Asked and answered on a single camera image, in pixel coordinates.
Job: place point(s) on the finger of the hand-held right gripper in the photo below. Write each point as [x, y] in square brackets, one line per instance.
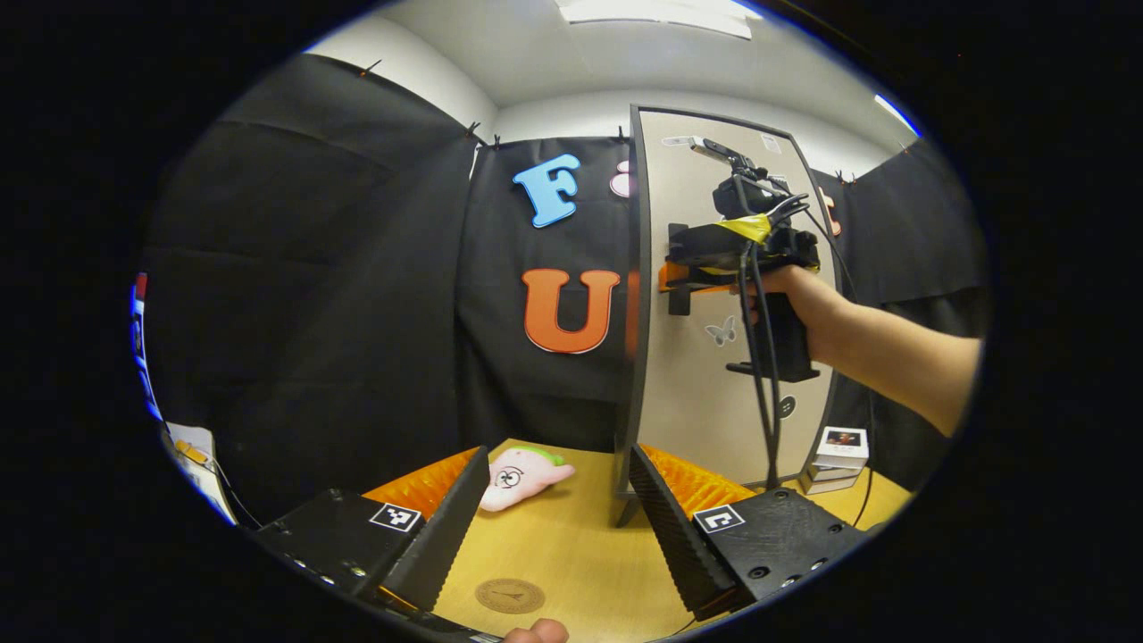
[683, 277]

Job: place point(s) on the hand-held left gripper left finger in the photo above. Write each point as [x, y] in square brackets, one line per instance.
[451, 536]

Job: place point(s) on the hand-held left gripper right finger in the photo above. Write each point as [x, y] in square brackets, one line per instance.
[670, 536]

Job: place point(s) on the dark grey cabinet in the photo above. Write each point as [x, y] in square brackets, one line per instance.
[632, 357]

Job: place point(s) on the pink plush toy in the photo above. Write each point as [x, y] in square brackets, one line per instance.
[518, 478]

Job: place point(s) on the white box with photo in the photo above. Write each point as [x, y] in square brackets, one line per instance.
[842, 446]

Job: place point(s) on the plain white box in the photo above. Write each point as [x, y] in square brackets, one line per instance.
[826, 482]

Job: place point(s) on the large ceiling light panel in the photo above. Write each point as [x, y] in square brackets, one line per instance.
[652, 16]

